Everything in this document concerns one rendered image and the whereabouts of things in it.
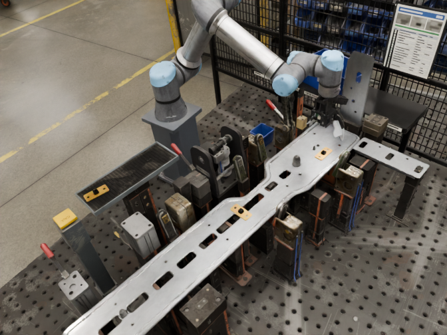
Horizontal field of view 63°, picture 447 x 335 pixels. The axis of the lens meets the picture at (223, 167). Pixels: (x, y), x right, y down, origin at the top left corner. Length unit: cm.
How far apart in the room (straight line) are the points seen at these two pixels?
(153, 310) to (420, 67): 148
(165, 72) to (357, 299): 119
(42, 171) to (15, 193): 28
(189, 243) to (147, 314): 28
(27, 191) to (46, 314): 183
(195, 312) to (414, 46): 142
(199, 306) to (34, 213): 223
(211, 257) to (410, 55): 125
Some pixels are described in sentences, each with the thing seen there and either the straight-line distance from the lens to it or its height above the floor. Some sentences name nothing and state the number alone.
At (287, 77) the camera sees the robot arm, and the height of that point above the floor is 145.
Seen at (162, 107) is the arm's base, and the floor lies 117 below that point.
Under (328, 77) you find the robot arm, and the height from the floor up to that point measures 140.
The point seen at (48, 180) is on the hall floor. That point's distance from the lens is 343.
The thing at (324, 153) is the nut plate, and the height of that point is 101.
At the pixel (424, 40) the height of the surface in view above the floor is 132.
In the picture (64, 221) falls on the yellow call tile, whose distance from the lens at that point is 133.
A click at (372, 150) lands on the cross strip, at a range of 168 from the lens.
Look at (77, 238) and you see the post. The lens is 137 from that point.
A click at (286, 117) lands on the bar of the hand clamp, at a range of 162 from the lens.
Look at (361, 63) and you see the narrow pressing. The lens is 167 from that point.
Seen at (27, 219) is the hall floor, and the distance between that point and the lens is 319.
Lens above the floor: 207
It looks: 43 degrees down
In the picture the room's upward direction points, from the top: 7 degrees counter-clockwise
